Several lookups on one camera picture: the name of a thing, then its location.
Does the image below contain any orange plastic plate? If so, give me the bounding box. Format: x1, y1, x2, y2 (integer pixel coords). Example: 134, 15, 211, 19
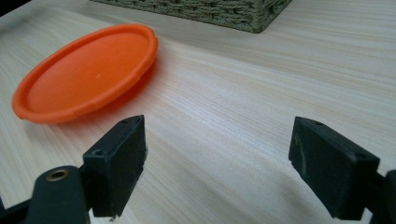
11, 23, 160, 125

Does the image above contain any green woven basket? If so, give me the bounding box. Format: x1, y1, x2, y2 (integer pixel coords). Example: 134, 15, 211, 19
90, 0, 293, 35

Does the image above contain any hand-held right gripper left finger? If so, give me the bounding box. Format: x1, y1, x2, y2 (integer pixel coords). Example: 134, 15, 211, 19
82, 114, 148, 218

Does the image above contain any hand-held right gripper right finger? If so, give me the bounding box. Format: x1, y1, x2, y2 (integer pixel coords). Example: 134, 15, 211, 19
288, 116, 381, 221

